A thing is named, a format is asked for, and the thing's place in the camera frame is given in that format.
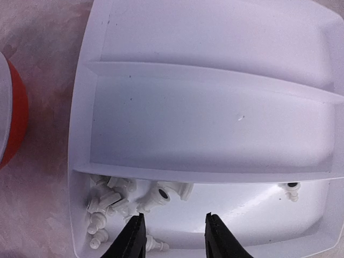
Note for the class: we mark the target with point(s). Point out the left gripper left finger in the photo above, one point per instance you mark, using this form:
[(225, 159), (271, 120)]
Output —
[(131, 241)]

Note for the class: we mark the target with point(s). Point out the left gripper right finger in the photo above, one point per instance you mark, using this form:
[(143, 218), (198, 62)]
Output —
[(219, 240)]

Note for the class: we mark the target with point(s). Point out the white divided plastic tray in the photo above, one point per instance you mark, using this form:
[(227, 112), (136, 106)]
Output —
[(236, 97)]

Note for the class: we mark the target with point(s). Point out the white chess piece in tray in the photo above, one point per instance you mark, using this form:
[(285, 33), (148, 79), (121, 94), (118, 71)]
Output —
[(153, 244), (291, 191)]

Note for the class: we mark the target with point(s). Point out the pile of white chess pieces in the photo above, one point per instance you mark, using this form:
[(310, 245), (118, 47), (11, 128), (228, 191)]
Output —
[(113, 195)]

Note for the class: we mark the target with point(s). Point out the orange white bowl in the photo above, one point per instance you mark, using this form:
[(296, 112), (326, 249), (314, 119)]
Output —
[(14, 111)]

